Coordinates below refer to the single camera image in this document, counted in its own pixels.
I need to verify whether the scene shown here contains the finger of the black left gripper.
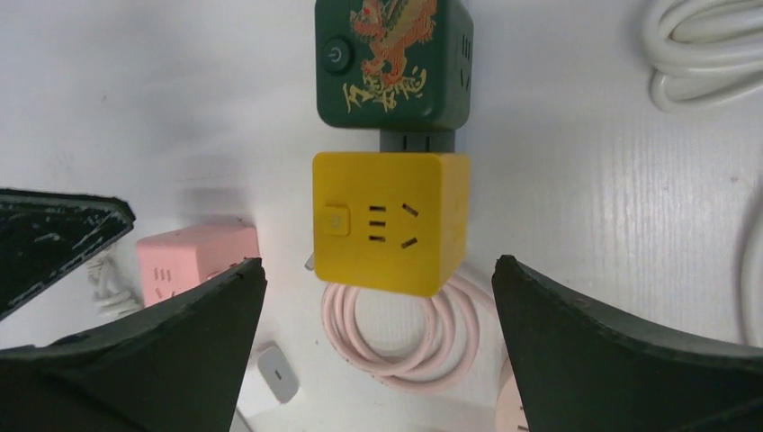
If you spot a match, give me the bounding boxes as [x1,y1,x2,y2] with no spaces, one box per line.
[1,188,136,319]

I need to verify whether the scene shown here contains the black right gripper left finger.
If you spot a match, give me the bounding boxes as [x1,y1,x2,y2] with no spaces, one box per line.
[1,258,267,431]

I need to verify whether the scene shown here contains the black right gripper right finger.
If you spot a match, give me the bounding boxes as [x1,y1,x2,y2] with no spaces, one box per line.
[491,256,762,431]

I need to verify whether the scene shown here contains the white usb charger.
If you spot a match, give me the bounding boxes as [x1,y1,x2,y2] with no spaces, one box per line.
[256,343,301,404]

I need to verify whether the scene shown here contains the yellow cube socket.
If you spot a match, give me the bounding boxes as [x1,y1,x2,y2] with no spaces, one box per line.
[312,152,471,297]

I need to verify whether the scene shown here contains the dark green cube socket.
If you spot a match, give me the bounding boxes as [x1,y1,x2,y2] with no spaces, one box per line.
[314,0,474,131]

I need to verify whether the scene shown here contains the pink round socket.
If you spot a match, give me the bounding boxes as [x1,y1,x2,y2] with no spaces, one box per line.
[495,358,530,432]

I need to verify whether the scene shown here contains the pink cube socket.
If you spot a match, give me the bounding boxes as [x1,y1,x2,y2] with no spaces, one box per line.
[136,224,260,307]

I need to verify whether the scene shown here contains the pink coiled power cable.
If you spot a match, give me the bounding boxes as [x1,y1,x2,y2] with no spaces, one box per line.
[320,271,498,396]

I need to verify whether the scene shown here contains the light blue power cable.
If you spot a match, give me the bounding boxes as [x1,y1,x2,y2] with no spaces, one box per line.
[739,202,763,350]

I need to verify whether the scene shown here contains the white coiled power cable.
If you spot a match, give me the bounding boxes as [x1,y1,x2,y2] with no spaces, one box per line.
[641,0,763,114]

